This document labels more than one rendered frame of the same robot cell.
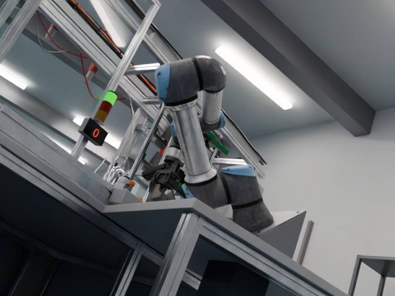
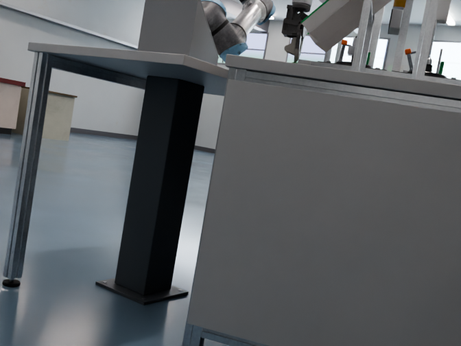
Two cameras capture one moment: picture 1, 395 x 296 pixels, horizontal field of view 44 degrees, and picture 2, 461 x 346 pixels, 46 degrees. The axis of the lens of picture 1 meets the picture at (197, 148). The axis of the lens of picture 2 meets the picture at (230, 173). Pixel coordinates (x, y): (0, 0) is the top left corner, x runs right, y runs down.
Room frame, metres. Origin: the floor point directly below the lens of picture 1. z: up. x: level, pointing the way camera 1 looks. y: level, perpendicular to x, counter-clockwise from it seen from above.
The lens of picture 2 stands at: (3.65, -1.05, 0.67)
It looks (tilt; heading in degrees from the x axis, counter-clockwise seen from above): 4 degrees down; 152
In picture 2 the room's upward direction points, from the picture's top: 10 degrees clockwise
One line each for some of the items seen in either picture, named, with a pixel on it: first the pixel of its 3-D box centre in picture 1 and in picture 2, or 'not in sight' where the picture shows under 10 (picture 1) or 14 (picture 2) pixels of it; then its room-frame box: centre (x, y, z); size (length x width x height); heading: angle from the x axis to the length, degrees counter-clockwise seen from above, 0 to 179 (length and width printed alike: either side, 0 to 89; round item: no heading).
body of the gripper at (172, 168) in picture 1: (168, 173); (296, 22); (1.89, 0.07, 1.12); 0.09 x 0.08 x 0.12; 47
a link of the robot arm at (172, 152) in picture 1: (174, 157); (302, 1); (1.90, 0.07, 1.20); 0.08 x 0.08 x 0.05
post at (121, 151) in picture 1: (117, 164); not in sight; (3.39, 0.49, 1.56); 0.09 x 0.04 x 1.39; 137
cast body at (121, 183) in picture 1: (121, 184); (360, 46); (2.07, 0.24, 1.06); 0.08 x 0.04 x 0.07; 47
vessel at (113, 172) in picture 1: (113, 182); not in sight; (3.05, 0.41, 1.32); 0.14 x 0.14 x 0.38
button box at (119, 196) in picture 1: (134, 207); not in sight; (1.86, 0.14, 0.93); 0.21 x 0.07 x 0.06; 137
